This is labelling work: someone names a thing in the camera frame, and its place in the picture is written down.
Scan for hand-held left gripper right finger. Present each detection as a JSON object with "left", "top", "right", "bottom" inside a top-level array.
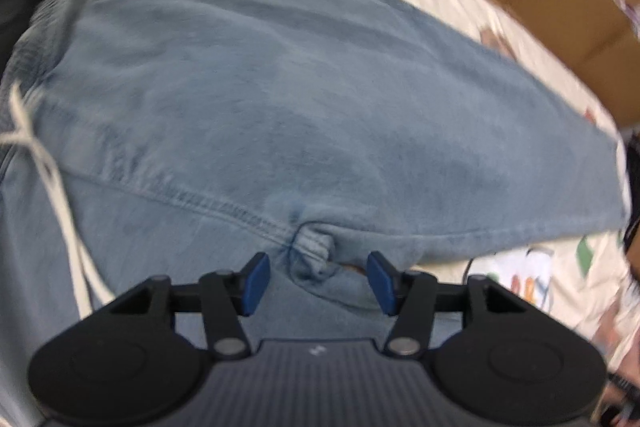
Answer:
[{"left": 366, "top": 251, "right": 538, "bottom": 360}]

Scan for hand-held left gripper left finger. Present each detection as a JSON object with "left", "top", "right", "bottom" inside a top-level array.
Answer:
[{"left": 102, "top": 252, "right": 273, "bottom": 360}]

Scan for blue denim drawstring pants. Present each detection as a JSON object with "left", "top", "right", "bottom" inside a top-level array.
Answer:
[{"left": 0, "top": 0, "right": 631, "bottom": 427}]

